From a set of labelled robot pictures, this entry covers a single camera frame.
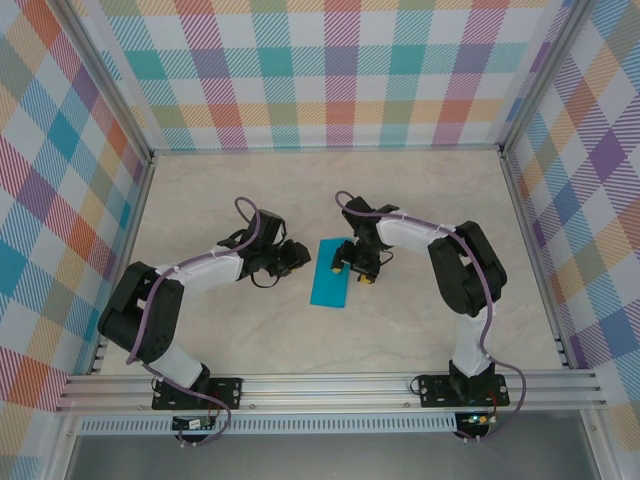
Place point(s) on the blue paper sheet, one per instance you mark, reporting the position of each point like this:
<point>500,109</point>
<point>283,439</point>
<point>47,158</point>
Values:
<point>325,285</point>

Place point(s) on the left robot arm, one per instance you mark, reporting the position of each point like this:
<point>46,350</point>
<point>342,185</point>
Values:
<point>135,310</point>

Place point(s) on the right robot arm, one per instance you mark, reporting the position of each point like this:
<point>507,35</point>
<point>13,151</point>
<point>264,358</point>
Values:
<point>470,270</point>

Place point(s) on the small circuit board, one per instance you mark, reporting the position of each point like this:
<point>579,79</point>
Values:
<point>477,419</point>
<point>192,424</point>

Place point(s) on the aluminium frame rail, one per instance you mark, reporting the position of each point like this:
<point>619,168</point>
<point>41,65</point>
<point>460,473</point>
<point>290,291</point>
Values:
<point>127,250</point>
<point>520,210</point>
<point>325,149</point>

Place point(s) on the wide aluminium mounting rail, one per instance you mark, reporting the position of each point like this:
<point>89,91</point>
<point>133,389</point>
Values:
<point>325,392</point>

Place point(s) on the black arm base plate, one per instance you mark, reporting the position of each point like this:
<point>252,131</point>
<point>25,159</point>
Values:
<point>227,392</point>
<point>430,392</point>

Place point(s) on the aluminium frame post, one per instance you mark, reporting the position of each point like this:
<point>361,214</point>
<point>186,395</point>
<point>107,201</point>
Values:
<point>115,80</point>
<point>541,80</point>

